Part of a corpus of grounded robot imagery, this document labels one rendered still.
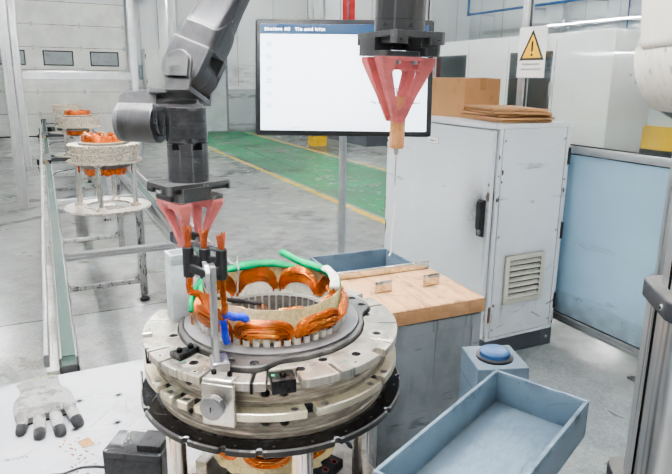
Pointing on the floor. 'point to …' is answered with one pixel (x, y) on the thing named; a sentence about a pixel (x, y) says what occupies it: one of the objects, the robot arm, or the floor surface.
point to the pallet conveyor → (60, 344)
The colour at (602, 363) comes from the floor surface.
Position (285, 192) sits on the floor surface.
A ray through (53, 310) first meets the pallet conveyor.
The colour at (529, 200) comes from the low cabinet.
